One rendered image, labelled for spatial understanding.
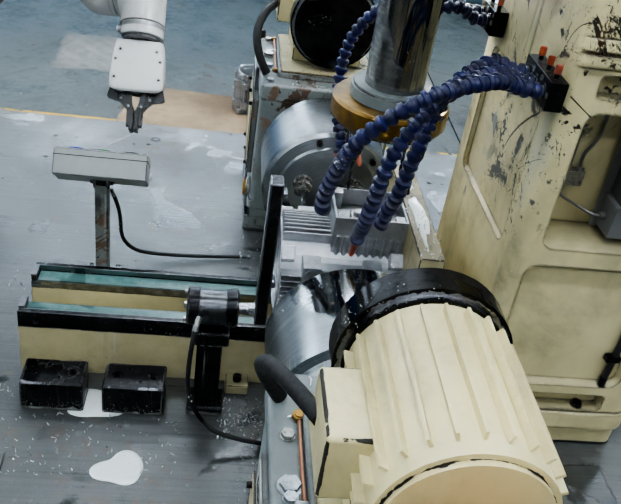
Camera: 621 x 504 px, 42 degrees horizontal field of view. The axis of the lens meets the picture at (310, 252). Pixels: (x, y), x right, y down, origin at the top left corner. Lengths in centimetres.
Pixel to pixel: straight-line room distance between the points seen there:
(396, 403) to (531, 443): 11
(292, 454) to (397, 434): 23
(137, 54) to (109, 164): 22
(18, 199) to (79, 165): 44
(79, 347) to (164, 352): 14
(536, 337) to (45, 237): 104
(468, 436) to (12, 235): 134
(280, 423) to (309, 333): 19
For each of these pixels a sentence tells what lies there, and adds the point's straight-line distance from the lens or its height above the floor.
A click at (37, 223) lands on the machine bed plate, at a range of 185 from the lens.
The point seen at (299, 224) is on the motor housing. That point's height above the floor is 111.
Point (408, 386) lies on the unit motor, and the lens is 69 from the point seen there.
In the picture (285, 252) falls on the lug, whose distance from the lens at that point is 128.
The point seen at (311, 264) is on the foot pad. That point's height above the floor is 107.
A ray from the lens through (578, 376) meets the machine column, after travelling 143.
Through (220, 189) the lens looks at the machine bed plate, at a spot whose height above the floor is 80.
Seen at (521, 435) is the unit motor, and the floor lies 135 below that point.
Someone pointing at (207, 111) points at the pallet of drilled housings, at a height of 15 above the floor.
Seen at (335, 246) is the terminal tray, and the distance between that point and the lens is 130.
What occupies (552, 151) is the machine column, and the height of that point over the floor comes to 136.
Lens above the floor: 179
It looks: 33 degrees down
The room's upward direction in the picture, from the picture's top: 9 degrees clockwise
